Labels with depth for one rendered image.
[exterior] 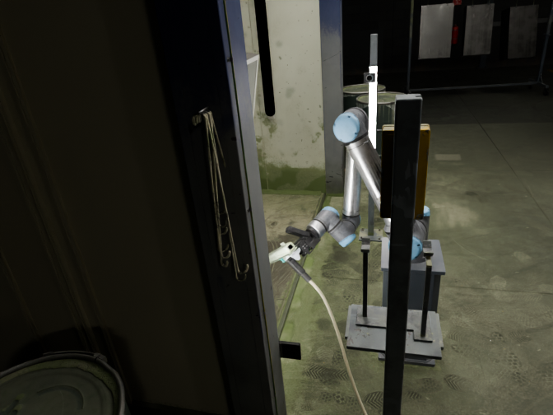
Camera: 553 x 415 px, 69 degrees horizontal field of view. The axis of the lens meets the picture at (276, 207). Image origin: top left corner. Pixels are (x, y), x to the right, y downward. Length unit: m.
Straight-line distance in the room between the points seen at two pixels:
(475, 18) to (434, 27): 0.72
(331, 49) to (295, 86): 0.47
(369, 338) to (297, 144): 2.99
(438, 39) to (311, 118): 5.03
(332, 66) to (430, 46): 4.92
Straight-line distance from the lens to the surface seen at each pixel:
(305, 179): 4.36
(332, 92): 4.06
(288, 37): 4.06
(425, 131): 1.10
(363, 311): 1.58
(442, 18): 8.83
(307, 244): 1.97
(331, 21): 3.99
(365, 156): 1.83
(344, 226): 2.07
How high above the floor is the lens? 1.85
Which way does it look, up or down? 26 degrees down
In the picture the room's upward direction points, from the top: 6 degrees counter-clockwise
